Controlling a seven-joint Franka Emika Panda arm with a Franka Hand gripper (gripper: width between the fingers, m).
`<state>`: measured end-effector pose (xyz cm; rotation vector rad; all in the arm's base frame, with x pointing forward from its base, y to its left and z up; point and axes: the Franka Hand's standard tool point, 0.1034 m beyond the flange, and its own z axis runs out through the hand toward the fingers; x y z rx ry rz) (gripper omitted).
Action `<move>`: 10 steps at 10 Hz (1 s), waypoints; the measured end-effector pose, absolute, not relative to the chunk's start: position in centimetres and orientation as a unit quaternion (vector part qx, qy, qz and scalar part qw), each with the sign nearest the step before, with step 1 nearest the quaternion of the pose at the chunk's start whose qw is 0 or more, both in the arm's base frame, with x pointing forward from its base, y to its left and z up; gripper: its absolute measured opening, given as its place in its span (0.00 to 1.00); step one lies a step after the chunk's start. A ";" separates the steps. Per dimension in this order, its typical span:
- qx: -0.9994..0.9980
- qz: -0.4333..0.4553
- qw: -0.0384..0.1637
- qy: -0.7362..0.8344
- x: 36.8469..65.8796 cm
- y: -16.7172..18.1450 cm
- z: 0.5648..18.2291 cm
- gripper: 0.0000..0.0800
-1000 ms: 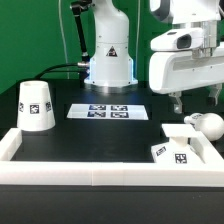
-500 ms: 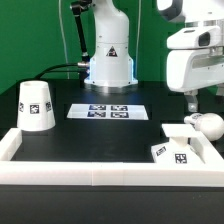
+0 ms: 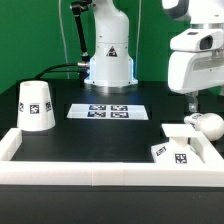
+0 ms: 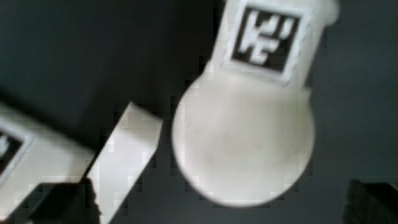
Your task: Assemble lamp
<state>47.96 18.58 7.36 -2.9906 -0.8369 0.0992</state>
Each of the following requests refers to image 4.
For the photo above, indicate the white U-shaped frame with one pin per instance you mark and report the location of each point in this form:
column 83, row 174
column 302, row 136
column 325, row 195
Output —
column 124, row 159

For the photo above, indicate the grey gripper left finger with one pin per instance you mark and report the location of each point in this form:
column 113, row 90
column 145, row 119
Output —
column 69, row 205

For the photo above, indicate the white lamp base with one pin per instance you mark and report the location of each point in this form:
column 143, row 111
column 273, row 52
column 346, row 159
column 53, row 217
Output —
column 44, row 158

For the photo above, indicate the white lamp bulb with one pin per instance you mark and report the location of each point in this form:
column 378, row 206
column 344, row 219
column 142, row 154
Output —
column 245, row 124

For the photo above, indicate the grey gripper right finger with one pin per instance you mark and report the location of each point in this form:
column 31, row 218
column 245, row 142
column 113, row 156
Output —
column 373, row 203

